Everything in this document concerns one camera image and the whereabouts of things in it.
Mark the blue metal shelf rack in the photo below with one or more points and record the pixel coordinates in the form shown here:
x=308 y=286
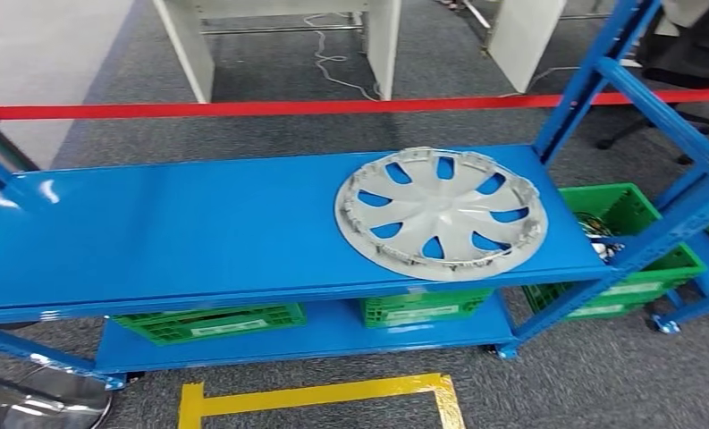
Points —
x=706 y=260
x=212 y=231

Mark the black office chair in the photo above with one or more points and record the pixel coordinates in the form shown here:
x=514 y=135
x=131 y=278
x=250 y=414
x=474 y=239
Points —
x=686 y=53

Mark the white desk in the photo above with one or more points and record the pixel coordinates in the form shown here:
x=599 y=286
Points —
x=523 y=41
x=384 y=41

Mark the red barrier tape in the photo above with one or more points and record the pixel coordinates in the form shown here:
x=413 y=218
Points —
x=330 y=107

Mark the chrome stanchion base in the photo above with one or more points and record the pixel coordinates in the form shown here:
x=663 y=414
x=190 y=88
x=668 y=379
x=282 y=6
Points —
x=40 y=402

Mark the silver wheel hubcap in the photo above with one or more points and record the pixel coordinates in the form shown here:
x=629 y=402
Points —
x=440 y=213

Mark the yellow floor tape square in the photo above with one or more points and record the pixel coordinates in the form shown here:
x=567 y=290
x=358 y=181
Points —
x=318 y=395

